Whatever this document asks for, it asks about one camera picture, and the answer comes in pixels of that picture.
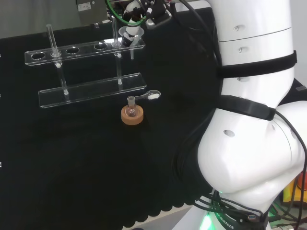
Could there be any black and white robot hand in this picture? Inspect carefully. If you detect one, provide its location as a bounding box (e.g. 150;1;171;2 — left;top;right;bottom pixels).
121;0;174;47

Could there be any clear acrylic funnel stand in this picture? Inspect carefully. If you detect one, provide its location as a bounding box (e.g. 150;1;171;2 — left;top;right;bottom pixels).
24;15;147;109

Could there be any glass weighing funnel with powder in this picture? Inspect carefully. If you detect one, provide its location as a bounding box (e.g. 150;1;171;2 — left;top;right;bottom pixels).
136;90;162;101

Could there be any grey metal box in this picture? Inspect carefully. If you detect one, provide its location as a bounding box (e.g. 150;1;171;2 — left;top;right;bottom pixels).
76;0;108;25

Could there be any small round-bottom glass flask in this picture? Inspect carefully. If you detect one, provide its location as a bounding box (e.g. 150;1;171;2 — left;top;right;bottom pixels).
126;95;138;118

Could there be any black bench cloth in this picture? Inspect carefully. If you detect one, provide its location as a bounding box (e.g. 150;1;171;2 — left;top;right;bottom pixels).
0;8;225;230

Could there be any yellow stop button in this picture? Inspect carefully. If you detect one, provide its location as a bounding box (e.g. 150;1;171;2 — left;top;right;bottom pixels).
282;171;307;208

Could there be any green cable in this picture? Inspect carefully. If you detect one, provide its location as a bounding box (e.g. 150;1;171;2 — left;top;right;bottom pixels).
105;0;147;26

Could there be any black cable bundle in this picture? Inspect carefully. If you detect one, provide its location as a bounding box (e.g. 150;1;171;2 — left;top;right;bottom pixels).
167;0;225;80

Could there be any cork ring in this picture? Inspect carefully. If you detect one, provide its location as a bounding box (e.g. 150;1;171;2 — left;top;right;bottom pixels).
120;105;145;126

